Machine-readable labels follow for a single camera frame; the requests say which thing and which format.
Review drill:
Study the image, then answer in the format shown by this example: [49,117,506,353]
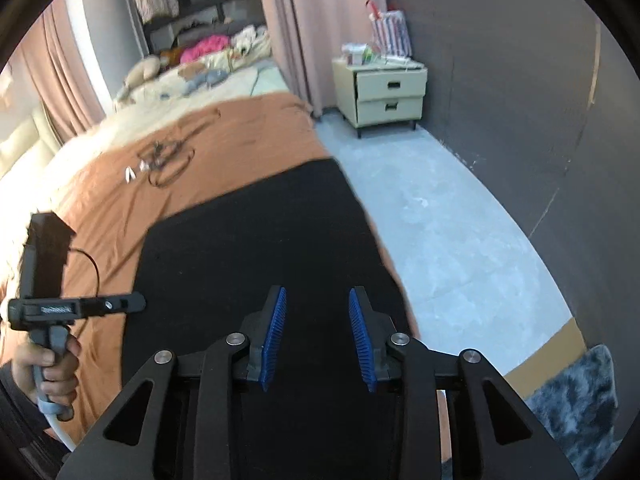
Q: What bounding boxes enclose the black pants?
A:
[120,157,421,480]

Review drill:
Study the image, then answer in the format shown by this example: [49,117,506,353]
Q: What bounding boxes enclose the person's left hand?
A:
[11,336,81,406]

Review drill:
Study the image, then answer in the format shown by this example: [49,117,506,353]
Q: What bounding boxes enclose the grey shaggy rug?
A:
[525,344,620,479]

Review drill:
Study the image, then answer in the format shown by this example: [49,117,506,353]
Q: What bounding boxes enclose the cream bed sheet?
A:
[43,58,288,188]

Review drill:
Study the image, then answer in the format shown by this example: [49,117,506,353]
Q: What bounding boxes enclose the pink curtain left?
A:
[17,0,105,142]

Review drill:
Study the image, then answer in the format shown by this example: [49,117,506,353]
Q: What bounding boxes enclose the beige plush elephant toy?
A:
[116,55,168,101]

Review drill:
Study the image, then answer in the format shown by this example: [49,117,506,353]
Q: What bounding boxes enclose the pink blanket bundle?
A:
[180,35,230,64]

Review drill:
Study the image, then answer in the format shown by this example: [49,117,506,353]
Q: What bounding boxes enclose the cream bedside drawer cabinet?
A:
[332,58,428,139]

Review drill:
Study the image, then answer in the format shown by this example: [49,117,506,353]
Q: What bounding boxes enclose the striped gift bag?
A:
[366,0,412,58]

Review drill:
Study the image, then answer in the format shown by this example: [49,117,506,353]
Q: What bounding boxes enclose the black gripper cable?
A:
[64,246,101,340]

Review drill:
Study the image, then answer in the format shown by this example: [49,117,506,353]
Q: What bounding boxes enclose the black cable with adapter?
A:
[136,107,222,189]

